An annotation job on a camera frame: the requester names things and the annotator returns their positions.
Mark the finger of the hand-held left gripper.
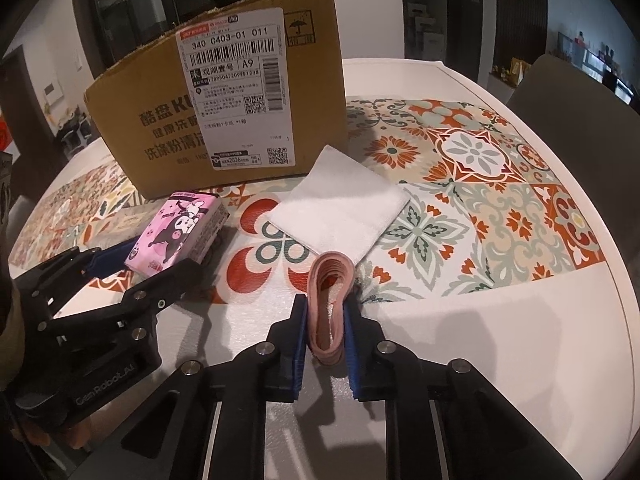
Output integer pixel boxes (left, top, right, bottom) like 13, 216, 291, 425
35, 258, 213, 356
17, 242, 140, 311

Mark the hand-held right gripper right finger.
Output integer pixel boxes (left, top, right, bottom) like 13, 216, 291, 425
345, 295, 583, 480

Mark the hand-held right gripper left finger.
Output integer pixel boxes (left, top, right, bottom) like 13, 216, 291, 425
100, 294, 307, 480

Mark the pink scalloped cloth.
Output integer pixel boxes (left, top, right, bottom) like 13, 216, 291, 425
307, 251, 357, 367

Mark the pink cartoon tissue packet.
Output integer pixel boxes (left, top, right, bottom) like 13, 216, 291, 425
124, 191, 231, 275

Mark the brown cardboard box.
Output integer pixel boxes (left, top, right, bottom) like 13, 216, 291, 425
82, 0, 346, 200

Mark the person's left hand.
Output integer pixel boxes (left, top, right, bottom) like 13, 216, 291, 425
17, 407, 96, 453

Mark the white shoe rack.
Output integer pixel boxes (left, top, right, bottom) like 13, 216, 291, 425
52, 107, 98, 156

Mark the white folded towel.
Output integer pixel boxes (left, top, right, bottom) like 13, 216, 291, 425
262, 144, 411, 265

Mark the dark entrance door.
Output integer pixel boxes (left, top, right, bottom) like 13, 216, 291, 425
0, 45, 51, 153

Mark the dark sliding glass door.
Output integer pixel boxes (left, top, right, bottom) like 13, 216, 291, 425
70, 0, 281, 81

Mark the grey dining chair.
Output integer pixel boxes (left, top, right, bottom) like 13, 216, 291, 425
505, 54, 640, 221

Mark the shelf with boxes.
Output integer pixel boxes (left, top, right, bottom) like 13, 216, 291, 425
405, 2, 446, 58

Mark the black piano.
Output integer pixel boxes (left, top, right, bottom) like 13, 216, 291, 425
600, 45, 638, 108

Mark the dark slatted wall panel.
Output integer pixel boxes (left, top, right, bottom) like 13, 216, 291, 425
492, 0, 551, 63

